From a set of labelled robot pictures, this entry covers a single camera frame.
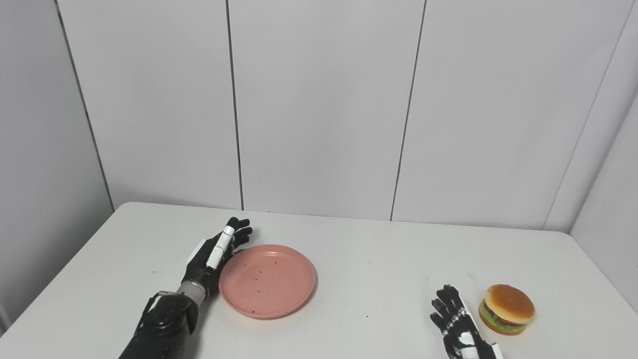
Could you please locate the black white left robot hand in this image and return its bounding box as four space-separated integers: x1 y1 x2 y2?
181 217 253 291

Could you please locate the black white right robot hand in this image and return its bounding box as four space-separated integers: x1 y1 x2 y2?
430 285 504 359

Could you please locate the toy hamburger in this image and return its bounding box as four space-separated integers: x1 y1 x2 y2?
478 284 536 336

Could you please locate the pink round plate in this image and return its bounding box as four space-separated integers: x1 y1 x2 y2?
219 244 317 320

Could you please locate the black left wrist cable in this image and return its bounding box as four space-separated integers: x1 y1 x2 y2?
134 291 176 336

